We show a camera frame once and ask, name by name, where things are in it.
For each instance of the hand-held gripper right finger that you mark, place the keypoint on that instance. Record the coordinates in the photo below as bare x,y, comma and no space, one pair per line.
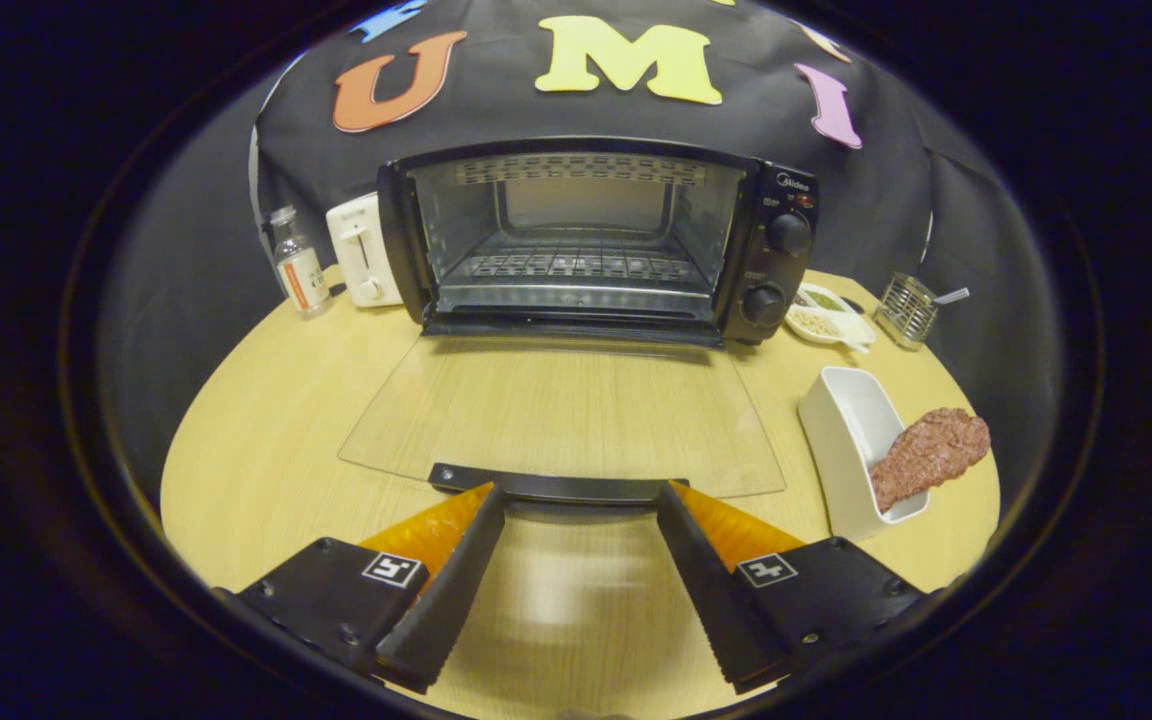
711,590

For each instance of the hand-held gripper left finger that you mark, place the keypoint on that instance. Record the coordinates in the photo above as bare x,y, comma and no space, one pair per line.
456,590

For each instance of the reddish brown meat slice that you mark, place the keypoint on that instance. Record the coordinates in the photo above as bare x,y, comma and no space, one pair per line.
931,450

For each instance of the black toaster oven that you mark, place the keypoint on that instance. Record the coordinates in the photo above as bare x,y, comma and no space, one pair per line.
786,270

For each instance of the white bread toaster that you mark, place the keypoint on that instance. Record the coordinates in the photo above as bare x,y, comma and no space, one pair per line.
361,250

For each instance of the white rectangular tray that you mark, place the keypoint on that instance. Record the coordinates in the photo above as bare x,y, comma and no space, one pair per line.
841,430

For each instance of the white divided seasoning dish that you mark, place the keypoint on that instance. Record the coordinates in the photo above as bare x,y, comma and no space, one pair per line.
816,322

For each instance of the clear labelled glass bottle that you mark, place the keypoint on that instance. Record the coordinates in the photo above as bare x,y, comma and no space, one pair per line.
301,275

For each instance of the silver spoon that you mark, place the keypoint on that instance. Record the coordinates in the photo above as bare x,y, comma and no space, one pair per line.
954,295

